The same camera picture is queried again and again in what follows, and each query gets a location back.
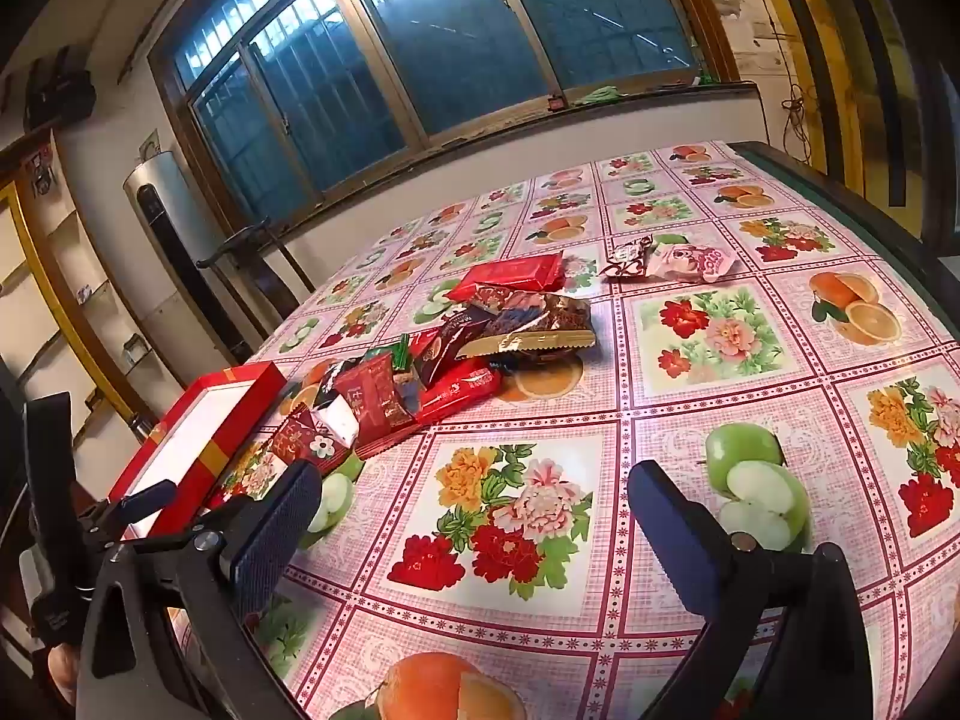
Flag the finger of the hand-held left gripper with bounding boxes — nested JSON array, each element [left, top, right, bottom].
[[75, 480, 181, 541]]

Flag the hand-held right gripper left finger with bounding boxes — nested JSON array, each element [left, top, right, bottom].
[[79, 460, 323, 720]]

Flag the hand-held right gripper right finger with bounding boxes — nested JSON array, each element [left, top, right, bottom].
[[627, 461, 876, 720]]

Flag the red white-flower snack packet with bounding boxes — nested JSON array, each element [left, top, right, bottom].
[[270, 405, 353, 477]]

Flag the white silver snack packet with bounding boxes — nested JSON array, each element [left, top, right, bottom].
[[311, 394, 361, 451]]

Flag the red gift box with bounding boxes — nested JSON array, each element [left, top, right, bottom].
[[107, 361, 288, 541]]

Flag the red gold-print snack packet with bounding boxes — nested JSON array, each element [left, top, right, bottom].
[[334, 352, 421, 458]]

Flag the green candy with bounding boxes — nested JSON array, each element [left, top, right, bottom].
[[364, 337, 413, 372]]

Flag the long red snack packet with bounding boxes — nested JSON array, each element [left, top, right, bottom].
[[416, 360, 502, 425]]

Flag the brown speckled gold-edged packet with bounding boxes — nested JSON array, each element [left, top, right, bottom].
[[457, 292, 597, 361]]

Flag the red chocolate ball packet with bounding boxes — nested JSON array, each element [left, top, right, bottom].
[[411, 311, 492, 383]]

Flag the person's left hand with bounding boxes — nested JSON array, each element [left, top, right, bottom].
[[47, 647, 81, 707]]

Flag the floral fruit print tablecloth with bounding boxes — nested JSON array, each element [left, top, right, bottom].
[[172, 139, 960, 720]]

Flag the yellow framed shelf unit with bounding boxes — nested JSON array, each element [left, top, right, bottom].
[[0, 127, 158, 466]]

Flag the dark wooden chair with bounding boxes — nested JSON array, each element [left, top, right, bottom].
[[196, 217, 316, 361]]

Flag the pink snack packet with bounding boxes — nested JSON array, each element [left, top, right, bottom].
[[646, 234, 740, 284]]

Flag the red white patterned packet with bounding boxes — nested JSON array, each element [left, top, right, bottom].
[[602, 238, 653, 280]]

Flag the large red snack packet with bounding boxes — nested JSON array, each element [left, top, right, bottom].
[[448, 251, 565, 302]]

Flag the silver tower air conditioner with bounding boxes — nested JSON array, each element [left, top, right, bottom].
[[124, 151, 252, 368]]

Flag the yellow framed glass door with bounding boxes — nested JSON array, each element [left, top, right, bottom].
[[757, 0, 960, 241]]

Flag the brown framed window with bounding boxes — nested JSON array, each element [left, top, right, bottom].
[[148, 0, 743, 237]]

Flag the hanging wall cables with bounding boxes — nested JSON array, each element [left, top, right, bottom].
[[776, 30, 818, 166]]

